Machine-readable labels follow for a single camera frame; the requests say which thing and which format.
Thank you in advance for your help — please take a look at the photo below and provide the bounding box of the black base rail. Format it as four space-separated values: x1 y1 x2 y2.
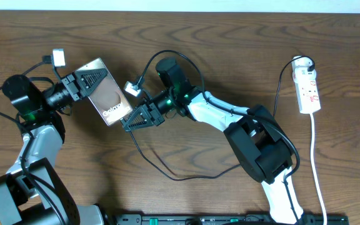
113 214 349 225

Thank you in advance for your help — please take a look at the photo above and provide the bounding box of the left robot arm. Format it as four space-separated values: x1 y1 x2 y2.
0 73 112 224

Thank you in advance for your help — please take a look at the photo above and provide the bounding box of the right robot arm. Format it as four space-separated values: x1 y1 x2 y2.
121 57 304 224

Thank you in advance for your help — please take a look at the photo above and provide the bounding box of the black right camera cable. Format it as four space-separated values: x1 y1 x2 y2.
135 49 301 225

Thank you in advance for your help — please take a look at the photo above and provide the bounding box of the black left camera cable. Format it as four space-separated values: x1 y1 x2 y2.
0 55 70 225

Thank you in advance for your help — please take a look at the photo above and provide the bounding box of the black camera cable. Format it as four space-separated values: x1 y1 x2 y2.
135 49 301 225
0 55 70 225

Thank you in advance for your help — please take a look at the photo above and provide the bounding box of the white power strip cord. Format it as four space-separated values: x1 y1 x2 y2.
309 112 328 225

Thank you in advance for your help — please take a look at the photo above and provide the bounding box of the black charger cable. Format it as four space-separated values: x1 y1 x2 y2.
126 55 316 182

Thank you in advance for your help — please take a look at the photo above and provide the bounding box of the white power strip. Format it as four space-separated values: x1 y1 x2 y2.
291 56 321 114

